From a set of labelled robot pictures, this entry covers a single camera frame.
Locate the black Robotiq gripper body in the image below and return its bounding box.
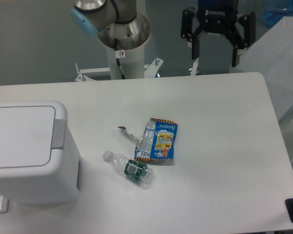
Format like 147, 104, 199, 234
196, 0, 238, 34

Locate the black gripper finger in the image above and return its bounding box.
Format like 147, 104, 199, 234
180, 7, 205, 60
221, 12, 256, 67

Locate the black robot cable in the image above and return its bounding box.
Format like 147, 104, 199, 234
113, 39, 126, 80

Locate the white trash can lid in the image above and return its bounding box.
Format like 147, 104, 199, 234
0, 106, 55, 169

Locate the grey trash can push button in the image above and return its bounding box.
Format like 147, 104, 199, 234
51, 119, 66, 150

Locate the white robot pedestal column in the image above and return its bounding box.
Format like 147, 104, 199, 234
104, 38, 148, 78

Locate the blue torn snack wrapper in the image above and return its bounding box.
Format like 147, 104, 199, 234
118, 118, 178, 161

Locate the clear plastic bottle green label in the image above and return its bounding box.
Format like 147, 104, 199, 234
103, 150, 154, 189

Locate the white pedestal base frame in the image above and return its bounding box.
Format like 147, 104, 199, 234
75, 58, 164, 82

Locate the blue water jug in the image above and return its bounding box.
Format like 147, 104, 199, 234
262, 0, 293, 27

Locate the white trash can body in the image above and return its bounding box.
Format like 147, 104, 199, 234
0, 101, 81, 204

